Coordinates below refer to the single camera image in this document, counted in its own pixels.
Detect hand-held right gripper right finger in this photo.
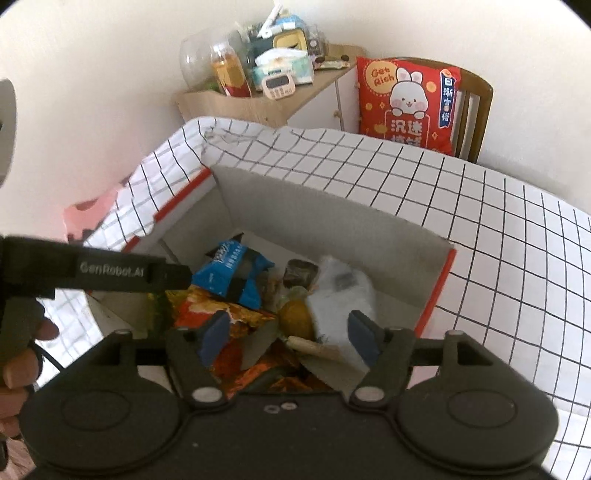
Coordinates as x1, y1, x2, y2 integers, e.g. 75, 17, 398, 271
347, 310, 498, 409

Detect red rabbit pillow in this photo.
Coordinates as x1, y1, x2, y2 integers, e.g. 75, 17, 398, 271
355, 56, 463, 158

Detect orange foil snack packet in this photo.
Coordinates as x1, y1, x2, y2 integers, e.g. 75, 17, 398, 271
217, 344, 334, 394

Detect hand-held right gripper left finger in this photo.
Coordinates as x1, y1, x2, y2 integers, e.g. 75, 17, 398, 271
90, 310, 232, 409

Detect blue snack packet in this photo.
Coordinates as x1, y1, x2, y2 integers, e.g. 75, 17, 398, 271
191, 239, 276, 311

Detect wooden chair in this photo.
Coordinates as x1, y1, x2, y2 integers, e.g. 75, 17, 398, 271
401, 57, 494, 164

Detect small brown snack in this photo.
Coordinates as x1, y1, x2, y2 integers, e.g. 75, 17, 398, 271
283, 259, 320, 288

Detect black cable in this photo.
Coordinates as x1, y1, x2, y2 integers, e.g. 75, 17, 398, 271
30, 342, 66, 371

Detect tissue pack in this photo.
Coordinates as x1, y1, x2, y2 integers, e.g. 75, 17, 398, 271
252, 48, 315, 86

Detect wooden side cabinet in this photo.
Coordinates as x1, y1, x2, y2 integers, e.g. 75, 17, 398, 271
172, 43, 369, 133

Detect white tube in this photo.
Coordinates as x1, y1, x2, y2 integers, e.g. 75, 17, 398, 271
257, 4, 284, 38

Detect yellow snack packet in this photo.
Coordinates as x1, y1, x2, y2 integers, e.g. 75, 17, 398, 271
278, 299, 315, 341

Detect pink cushion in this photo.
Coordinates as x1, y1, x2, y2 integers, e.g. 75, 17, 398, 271
62, 185, 131, 241

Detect orange drink bottle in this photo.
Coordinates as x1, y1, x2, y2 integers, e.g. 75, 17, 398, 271
209, 41, 254, 98

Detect person's left hand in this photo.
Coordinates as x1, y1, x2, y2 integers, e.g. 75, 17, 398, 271
0, 318, 62, 440

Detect white digital timer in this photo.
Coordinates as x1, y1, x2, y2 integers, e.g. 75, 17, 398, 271
261, 74, 296, 100

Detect clear glass jar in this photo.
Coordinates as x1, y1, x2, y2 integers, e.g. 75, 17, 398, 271
178, 30, 242, 91

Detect white snack packet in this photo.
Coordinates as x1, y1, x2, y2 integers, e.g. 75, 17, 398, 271
305, 255, 378, 371

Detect beige snack stick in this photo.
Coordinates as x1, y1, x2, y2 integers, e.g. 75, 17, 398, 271
285, 335, 343, 360

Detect red snack packet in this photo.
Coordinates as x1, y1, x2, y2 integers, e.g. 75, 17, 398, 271
166, 285, 279, 334

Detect red and white cardboard box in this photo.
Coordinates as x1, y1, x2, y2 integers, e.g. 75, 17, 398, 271
85, 164, 458, 393

